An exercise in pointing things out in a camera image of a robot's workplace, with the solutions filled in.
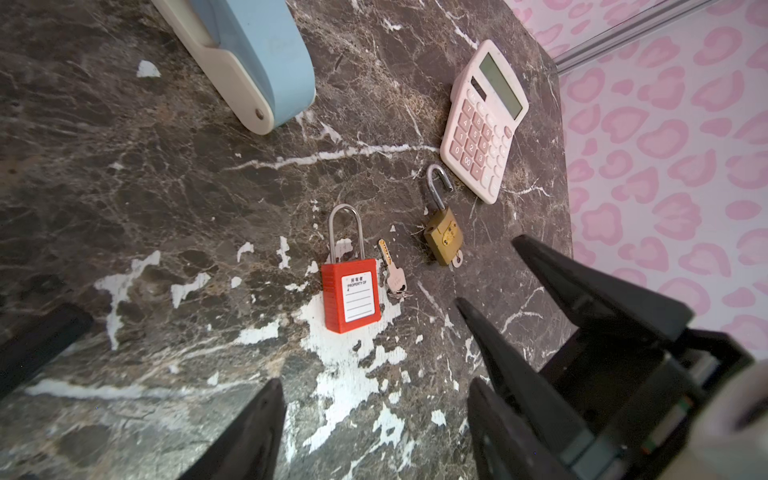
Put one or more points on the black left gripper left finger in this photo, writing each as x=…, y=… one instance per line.
x=248, y=448

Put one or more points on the pink calculator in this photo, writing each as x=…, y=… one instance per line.
x=488, y=104

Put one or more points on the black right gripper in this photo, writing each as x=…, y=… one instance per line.
x=609, y=407

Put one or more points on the red padlock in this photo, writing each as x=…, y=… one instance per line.
x=350, y=289

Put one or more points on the silver key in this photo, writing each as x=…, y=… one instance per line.
x=396, y=281

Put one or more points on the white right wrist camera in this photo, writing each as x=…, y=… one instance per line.
x=728, y=440

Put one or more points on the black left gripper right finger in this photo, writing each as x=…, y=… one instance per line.
x=504, y=447

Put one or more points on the brass padlock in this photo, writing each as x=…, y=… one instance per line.
x=442, y=232

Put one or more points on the blue stapler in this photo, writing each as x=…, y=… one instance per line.
x=252, y=52

